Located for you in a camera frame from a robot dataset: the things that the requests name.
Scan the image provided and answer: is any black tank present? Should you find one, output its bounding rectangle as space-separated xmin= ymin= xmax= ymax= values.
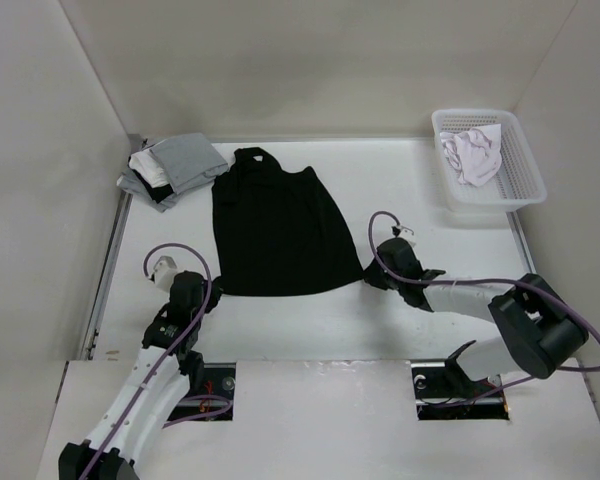
xmin=145 ymin=185 xmax=174 ymax=204
xmin=212 ymin=147 xmax=363 ymax=297

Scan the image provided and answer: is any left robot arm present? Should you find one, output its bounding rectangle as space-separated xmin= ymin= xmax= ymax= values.
xmin=58 ymin=271 xmax=220 ymax=479

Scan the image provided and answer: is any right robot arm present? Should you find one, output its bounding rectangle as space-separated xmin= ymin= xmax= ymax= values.
xmin=363 ymin=237 xmax=589 ymax=398

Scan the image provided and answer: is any folded black tank top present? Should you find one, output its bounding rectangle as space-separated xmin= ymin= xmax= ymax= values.
xmin=145 ymin=185 xmax=174 ymax=204

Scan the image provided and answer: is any bottom grey folded tank top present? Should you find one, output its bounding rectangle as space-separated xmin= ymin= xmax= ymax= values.
xmin=117 ymin=168 xmax=178 ymax=212

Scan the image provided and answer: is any white tank top in basket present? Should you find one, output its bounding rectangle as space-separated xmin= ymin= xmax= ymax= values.
xmin=439 ymin=124 xmax=503 ymax=187

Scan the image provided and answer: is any folded white tank top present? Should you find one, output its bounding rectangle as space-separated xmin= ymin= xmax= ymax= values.
xmin=128 ymin=149 xmax=169 ymax=188

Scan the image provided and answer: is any white plastic basket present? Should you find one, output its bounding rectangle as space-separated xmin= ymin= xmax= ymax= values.
xmin=431 ymin=108 xmax=547 ymax=213

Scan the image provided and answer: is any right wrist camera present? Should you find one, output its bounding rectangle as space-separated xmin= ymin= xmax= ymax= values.
xmin=391 ymin=225 xmax=417 ymax=247

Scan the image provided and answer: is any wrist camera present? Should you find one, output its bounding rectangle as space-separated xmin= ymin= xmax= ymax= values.
xmin=391 ymin=225 xmax=417 ymax=247
xmin=148 ymin=255 xmax=180 ymax=293

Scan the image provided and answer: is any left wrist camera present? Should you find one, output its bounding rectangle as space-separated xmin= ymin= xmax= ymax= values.
xmin=148 ymin=255 xmax=180 ymax=293

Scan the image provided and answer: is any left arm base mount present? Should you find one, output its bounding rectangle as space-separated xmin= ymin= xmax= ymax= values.
xmin=167 ymin=363 xmax=237 ymax=422

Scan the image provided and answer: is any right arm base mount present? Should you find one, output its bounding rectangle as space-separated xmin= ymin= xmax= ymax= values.
xmin=411 ymin=361 xmax=509 ymax=421

